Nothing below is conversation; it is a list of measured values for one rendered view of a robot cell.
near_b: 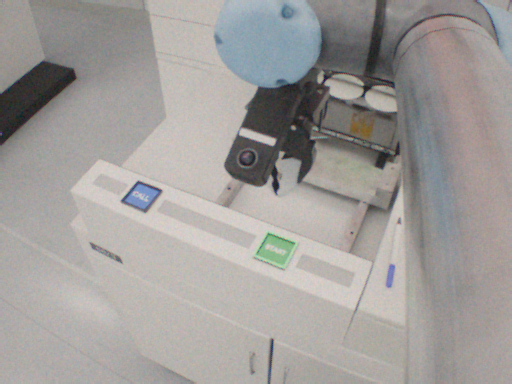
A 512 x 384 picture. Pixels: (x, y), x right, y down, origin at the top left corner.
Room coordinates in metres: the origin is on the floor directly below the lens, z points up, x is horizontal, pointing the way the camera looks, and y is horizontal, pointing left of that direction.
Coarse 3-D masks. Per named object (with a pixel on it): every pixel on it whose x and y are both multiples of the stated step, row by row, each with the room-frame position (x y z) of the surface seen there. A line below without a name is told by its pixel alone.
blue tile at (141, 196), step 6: (138, 186) 0.54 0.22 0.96; (144, 186) 0.54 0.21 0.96; (132, 192) 0.53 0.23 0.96; (138, 192) 0.53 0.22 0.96; (144, 192) 0.53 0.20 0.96; (150, 192) 0.53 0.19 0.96; (156, 192) 0.53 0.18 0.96; (126, 198) 0.52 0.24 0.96; (132, 198) 0.52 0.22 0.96; (138, 198) 0.52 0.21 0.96; (144, 198) 0.52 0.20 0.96; (150, 198) 0.52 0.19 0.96; (138, 204) 0.50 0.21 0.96; (144, 204) 0.50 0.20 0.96
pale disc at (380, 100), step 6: (372, 90) 0.93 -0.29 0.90; (366, 96) 0.90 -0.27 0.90; (372, 96) 0.90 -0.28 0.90; (378, 96) 0.91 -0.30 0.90; (384, 96) 0.91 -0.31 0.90; (390, 96) 0.91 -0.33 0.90; (372, 102) 0.88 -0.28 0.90; (378, 102) 0.88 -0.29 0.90; (384, 102) 0.88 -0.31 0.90; (390, 102) 0.88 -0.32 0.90; (378, 108) 0.86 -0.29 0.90; (384, 108) 0.86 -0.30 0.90; (390, 108) 0.86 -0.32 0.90; (396, 108) 0.86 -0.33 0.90
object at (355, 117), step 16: (320, 112) 0.84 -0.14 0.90; (336, 112) 0.84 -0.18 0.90; (352, 112) 0.84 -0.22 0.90; (368, 112) 0.84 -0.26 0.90; (384, 112) 0.84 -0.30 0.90; (336, 128) 0.78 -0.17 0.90; (352, 128) 0.78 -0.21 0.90; (368, 128) 0.78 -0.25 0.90; (384, 128) 0.78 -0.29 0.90; (384, 144) 0.73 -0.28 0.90
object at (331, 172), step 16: (320, 160) 0.70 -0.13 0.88; (336, 160) 0.70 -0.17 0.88; (352, 160) 0.70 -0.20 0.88; (320, 176) 0.65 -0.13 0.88; (336, 176) 0.65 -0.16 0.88; (352, 176) 0.65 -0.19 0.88; (368, 176) 0.65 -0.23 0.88; (336, 192) 0.63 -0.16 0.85; (352, 192) 0.61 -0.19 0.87; (368, 192) 0.60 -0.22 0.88; (384, 208) 0.58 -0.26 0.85
